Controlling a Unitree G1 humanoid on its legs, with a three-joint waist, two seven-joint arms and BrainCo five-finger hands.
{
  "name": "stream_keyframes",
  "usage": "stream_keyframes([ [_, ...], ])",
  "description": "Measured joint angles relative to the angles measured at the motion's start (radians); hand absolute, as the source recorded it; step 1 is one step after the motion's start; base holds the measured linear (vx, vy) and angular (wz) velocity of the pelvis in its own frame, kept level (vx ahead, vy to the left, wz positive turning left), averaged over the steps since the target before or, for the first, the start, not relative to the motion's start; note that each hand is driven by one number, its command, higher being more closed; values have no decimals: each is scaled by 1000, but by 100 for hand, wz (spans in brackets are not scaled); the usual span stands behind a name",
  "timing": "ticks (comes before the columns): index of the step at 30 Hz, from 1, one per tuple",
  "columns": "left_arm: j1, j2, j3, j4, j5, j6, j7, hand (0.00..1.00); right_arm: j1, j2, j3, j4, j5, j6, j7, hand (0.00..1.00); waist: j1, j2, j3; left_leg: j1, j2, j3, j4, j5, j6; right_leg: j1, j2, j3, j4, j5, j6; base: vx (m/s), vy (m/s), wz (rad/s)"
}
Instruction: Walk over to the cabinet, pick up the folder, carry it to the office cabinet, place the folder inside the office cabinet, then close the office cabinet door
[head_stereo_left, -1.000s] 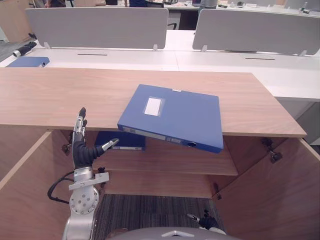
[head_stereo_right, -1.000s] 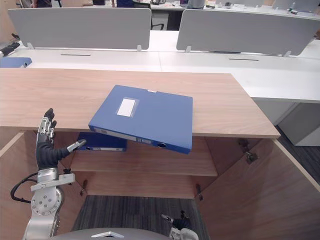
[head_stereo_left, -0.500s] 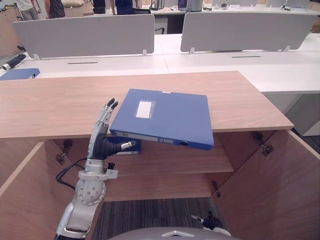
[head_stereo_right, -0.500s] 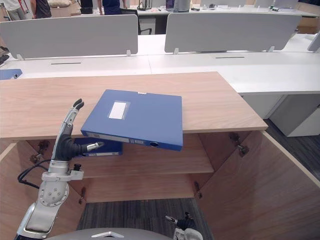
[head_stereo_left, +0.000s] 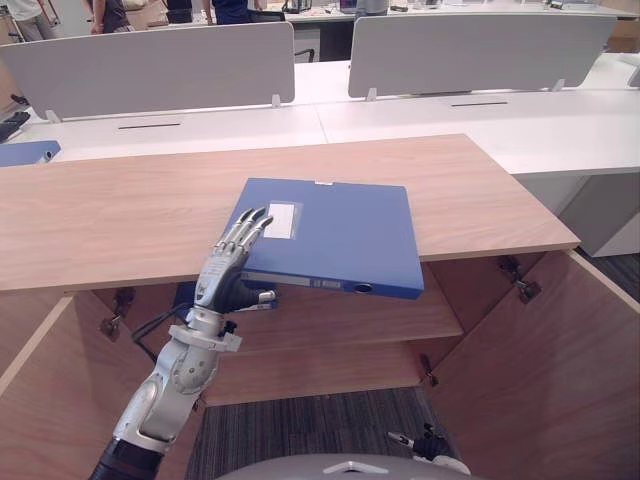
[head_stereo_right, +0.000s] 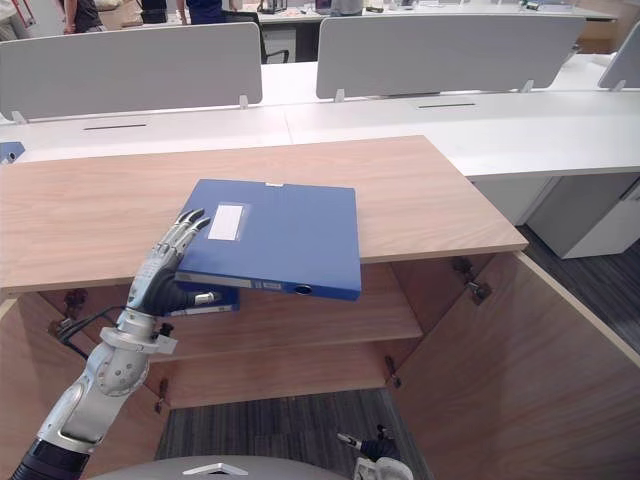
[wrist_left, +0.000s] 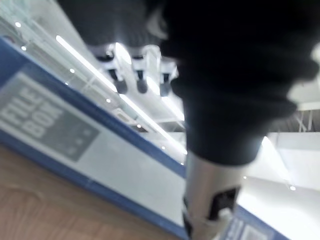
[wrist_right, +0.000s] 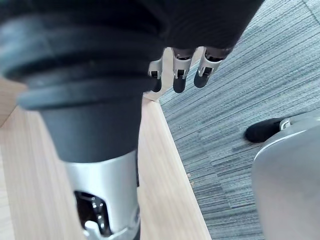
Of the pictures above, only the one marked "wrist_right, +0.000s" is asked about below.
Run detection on silver right robot leg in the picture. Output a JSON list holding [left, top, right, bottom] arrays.
[[251, 109, 320, 240]]

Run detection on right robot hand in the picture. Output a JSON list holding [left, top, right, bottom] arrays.
[[0, 0, 265, 240]]

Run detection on dark right robot foot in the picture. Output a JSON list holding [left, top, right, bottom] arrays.
[[244, 118, 284, 144]]

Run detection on light wood cabinet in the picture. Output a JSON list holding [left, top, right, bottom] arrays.
[[0, 76, 213, 240]]

